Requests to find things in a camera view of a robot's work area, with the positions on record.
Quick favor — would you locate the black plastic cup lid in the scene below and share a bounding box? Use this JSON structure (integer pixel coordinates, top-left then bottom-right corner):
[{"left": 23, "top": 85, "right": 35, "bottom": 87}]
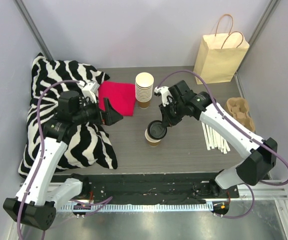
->
[{"left": 147, "top": 120, "right": 169, "bottom": 140}]

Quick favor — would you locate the brown paper coffee cup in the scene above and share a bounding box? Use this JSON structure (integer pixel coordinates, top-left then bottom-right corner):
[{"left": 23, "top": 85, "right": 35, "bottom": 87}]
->
[{"left": 144, "top": 129, "right": 161, "bottom": 147}]

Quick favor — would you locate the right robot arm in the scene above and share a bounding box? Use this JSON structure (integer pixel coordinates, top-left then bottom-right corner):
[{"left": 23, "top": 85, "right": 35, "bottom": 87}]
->
[{"left": 154, "top": 80, "right": 278, "bottom": 198}]

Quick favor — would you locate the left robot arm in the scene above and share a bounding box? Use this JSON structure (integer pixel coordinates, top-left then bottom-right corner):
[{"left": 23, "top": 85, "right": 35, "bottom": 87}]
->
[{"left": 3, "top": 90, "right": 123, "bottom": 231}]

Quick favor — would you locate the pink folded cloth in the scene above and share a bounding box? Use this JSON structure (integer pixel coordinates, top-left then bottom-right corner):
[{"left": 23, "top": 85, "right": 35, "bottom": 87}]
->
[{"left": 98, "top": 81, "right": 136, "bottom": 117}]

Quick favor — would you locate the zebra print pillow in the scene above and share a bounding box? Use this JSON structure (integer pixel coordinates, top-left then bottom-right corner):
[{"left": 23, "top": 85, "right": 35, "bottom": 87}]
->
[{"left": 18, "top": 53, "right": 118, "bottom": 178}]

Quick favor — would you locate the stack of brown paper cups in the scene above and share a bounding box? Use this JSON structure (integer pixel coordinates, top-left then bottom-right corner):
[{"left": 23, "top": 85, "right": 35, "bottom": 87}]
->
[{"left": 135, "top": 72, "right": 154, "bottom": 109}]

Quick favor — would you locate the white wrapped straw bundle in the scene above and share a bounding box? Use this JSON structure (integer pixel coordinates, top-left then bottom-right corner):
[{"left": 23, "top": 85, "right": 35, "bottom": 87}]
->
[{"left": 202, "top": 123, "right": 231, "bottom": 154}]

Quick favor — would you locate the brown pulp cup carrier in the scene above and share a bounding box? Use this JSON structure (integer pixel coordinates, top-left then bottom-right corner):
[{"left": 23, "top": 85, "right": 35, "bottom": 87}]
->
[{"left": 225, "top": 97, "right": 256, "bottom": 133}]

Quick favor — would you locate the brown paper bag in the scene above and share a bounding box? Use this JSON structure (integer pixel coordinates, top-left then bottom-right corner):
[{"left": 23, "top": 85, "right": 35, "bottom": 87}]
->
[{"left": 194, "top": 13, "right": 250, "bottom": 84}]

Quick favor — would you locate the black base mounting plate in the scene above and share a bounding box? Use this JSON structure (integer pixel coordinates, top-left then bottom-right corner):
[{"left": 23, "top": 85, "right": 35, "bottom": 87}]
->
[{"left": 51, "top": 172, "right": 241, "bottom": 205}]

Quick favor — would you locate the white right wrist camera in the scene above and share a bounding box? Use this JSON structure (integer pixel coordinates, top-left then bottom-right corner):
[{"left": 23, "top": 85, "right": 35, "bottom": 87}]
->
[{"left": 154, "top": 86, "right": 172, "bottom": 107}]

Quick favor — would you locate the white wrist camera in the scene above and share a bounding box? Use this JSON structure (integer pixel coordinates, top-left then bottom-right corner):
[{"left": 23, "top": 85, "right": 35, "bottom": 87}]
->
[
  {"left": 81, "top": 82, "right": 100, "bottom": 104},
  {"left": 154, "top": 86, "right": 172, "bottom": 107}
]

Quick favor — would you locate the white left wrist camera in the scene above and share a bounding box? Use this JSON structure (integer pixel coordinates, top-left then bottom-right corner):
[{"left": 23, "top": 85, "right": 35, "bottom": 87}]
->
[{"left": 81, "top": 82, "right": 100, "bottom": 104}]

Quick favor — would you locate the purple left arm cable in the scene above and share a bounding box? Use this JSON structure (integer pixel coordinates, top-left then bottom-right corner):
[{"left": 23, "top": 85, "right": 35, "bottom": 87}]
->
[{"left": 16, "top": 79, "right": 113, "bottom": 240}]

